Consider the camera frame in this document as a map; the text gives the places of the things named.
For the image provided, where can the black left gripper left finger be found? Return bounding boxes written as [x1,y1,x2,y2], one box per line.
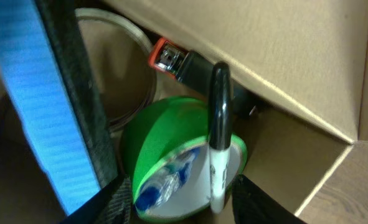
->
[60,175,132,224]

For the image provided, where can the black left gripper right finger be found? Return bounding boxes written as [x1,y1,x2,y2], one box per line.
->
[232,174,305,224]

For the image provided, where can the blue ballpoint pen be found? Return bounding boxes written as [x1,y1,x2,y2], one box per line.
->
[135,147,201,212]

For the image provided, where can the green tape roll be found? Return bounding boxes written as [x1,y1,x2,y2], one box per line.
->
[120,95,248,223]

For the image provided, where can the black marker pen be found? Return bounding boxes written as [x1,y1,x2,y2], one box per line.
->
[208,62,232,213]

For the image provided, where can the blue plastic case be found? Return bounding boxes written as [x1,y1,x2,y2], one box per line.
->
[0,0,118,214]

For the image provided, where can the brown cardboard box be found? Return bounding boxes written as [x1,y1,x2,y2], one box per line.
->
[0,0,368,224]

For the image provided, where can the beige masking tape roll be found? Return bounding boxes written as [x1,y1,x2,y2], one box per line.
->
[75,8,157,132]

